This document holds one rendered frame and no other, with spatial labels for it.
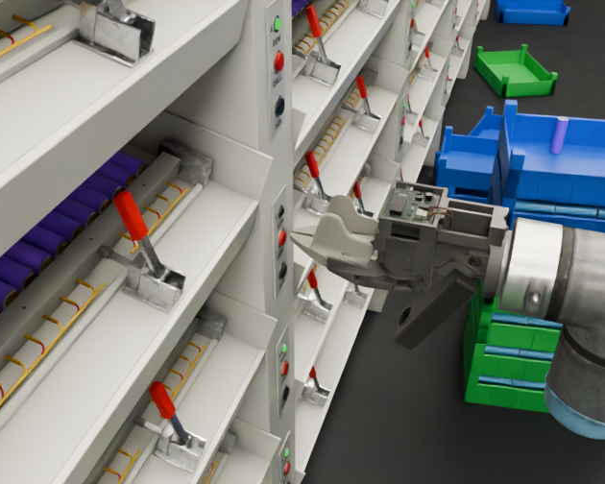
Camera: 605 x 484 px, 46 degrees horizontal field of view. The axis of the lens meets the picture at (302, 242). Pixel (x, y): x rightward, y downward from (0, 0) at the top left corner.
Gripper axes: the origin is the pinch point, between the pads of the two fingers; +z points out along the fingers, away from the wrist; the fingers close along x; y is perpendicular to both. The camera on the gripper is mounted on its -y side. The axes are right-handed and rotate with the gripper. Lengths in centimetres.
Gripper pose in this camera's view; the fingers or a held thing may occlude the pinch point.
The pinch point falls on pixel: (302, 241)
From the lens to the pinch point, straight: 74.4
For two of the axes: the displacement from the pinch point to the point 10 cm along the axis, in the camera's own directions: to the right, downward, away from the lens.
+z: -9.5, -1.8, 2.5
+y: 0.0, -8.1, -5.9
